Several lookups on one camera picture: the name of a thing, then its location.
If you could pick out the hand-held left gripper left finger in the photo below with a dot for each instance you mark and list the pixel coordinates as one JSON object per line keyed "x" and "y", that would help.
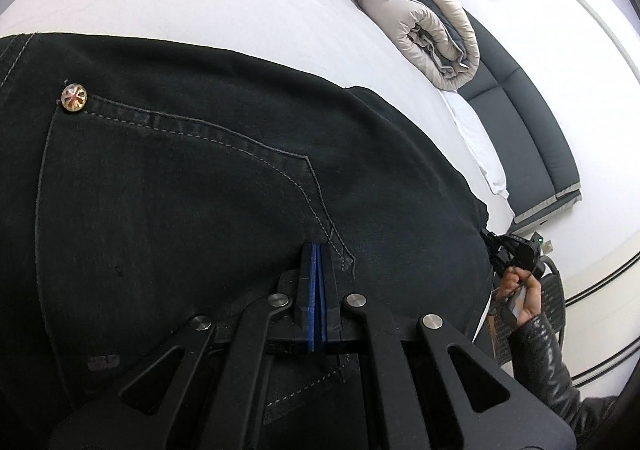
{"x": 312, "y": 290}

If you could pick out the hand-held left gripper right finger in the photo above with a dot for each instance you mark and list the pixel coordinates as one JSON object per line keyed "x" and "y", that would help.
{"x": 326, "y": 290}

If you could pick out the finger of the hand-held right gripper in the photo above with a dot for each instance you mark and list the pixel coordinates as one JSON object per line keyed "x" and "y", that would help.
{"x": 494, "y": 247}

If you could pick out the black pants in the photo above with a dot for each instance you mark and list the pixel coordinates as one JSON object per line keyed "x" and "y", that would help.
{"x": 175, "y": 190}

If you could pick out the person's right forearm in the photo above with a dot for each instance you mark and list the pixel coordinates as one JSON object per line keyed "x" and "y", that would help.
{"x": 545, "y": 370}

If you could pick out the person's right hand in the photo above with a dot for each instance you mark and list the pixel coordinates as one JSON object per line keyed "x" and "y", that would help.
{"x": 522, "y": 297}

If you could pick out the flat white pillow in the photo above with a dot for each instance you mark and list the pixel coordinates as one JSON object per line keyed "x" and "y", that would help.
{"x": 475, "y": 139}

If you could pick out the grey padded headboard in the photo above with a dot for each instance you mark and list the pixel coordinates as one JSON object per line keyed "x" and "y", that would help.
{"x": 525, "y": 129}

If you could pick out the rolled beige duvet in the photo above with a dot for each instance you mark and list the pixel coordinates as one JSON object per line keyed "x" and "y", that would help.
{"x": 425, "y": 29}

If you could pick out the wall socket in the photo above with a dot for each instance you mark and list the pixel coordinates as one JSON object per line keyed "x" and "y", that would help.
{"x": 548, "y": 246}

